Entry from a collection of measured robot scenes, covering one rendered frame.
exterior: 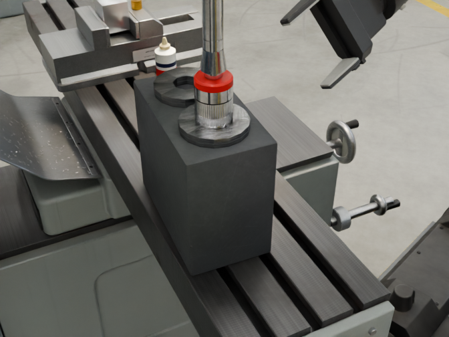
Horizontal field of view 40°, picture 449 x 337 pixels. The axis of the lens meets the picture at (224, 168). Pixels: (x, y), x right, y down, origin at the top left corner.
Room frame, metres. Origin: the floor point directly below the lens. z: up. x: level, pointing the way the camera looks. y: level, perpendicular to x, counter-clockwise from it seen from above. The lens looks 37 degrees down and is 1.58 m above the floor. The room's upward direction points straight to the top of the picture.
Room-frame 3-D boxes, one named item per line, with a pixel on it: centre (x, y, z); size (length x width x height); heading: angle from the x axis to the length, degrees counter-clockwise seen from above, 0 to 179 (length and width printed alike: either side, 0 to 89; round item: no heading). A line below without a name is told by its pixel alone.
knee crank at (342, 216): (1.19, -0.36, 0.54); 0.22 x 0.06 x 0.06; 116
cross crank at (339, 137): (1.30, -0.27, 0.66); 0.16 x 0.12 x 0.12; 116
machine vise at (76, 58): (1.20, 0.20, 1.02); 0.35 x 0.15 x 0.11; 117
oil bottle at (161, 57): (1.07, 0.11, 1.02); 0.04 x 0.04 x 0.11
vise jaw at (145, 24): (1.21, 0.18, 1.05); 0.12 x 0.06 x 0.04; 27
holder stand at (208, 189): (0.69, 0.03, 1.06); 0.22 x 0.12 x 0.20; 23
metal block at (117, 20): (1.18, 0.23, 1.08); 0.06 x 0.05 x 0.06; 27
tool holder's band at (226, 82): (0.65, 0.01, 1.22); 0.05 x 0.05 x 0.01
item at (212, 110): (0.65, 0.01, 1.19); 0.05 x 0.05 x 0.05
